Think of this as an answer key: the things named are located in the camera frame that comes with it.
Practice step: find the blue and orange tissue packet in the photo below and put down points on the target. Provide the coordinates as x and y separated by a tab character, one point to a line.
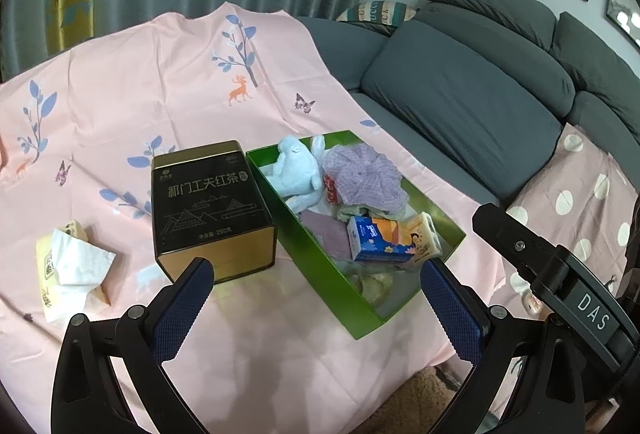
380	239

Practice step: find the small cream tissue packet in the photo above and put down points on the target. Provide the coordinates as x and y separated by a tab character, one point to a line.
427	236

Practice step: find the black and gold tea tin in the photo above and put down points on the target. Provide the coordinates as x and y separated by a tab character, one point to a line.
210	204

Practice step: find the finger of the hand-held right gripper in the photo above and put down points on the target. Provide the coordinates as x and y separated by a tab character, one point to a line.
520	244

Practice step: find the white loose tissue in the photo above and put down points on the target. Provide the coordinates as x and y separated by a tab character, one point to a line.
80	259

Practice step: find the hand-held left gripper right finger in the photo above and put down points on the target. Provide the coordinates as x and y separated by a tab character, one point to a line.
450	309

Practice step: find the person's right hand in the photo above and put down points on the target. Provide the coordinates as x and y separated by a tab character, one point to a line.
531	303

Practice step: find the pink printed bed sheet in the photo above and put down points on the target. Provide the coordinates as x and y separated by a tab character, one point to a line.
150	89

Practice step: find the striped pillow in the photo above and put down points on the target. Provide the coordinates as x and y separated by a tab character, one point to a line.
380	11

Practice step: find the purple fuzzy cloth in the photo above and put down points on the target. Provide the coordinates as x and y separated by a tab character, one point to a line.
327	234

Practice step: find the light blue plush toy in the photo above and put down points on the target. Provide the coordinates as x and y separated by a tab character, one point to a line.
295	169

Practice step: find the large yellow tissue pack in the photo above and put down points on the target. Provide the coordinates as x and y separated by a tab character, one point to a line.
47	284

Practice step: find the green box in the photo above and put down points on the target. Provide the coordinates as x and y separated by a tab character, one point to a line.
320	274

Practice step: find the brown fluffy rug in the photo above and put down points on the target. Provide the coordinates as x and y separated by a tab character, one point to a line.
425	394

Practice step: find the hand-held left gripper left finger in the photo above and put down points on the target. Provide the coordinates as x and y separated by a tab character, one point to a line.
182	309

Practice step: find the purple mesh bath pouf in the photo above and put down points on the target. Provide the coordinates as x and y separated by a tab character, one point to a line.
365	179

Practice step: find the red and white packet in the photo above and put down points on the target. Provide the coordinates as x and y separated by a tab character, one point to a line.
331	188

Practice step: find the grey sofa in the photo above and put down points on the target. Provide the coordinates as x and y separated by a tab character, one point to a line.
465	104

